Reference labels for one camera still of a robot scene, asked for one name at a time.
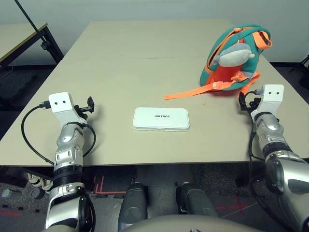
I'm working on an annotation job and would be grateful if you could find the grey robot left leg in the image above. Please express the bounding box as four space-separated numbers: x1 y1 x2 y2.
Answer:
119 182 148 224

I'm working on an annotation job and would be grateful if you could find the grey robot torso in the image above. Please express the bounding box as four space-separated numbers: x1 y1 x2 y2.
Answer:
115 214 256 232

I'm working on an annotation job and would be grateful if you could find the black stand pole with clamp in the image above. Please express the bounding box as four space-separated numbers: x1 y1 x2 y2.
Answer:
14 0 51 50

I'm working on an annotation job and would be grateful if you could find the grey plush shark pendant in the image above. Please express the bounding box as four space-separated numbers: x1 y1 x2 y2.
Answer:
213 43 256 67

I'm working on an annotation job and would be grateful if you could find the grey robot leg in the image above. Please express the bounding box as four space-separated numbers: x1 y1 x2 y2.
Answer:
175 182 219 218
119 182 148 224

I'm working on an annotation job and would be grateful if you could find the teal and orange backpack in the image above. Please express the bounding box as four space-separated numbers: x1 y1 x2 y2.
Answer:
163 23 273 101

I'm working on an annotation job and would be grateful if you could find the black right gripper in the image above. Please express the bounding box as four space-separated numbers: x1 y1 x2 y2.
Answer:
238 91 263 111

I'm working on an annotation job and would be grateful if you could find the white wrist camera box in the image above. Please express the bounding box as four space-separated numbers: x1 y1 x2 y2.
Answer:
251 84 283 119
48 91 87 126

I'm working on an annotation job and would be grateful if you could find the black left wrist camera cable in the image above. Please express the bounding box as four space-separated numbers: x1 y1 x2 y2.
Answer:
21 101 97 166

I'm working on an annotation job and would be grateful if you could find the white Unitree pencil case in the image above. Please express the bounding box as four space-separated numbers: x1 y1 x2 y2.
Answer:
132 107 191 132

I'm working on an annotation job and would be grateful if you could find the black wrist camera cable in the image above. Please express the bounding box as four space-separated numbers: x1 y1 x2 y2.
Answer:
247 88 302 232
21 101 97 166

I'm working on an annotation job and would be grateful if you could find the black tripod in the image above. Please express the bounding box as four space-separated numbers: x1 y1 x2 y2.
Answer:
289 54 309 73

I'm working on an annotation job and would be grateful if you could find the white sneaker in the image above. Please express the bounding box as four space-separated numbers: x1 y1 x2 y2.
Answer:
28 173 53 192

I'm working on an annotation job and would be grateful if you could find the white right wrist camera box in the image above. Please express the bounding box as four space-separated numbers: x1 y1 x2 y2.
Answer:
251 84 283 119

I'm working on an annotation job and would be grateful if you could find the grey robot right leg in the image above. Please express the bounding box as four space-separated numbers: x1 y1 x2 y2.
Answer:
175 182 219 218

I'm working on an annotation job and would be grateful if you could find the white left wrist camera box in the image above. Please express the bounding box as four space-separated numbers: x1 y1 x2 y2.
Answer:
48 91 87 126

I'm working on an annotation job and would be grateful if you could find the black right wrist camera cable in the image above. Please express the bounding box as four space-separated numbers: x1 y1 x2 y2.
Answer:
247 88 302 232

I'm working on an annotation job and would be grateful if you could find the beige side table black frame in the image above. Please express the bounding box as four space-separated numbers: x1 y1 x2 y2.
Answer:
0 23 65 73

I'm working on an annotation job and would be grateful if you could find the black foam floor mat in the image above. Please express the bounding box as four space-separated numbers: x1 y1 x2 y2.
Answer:
0 71 39 103

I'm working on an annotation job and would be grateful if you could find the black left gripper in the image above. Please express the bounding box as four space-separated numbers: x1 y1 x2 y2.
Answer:
73 96 95 119

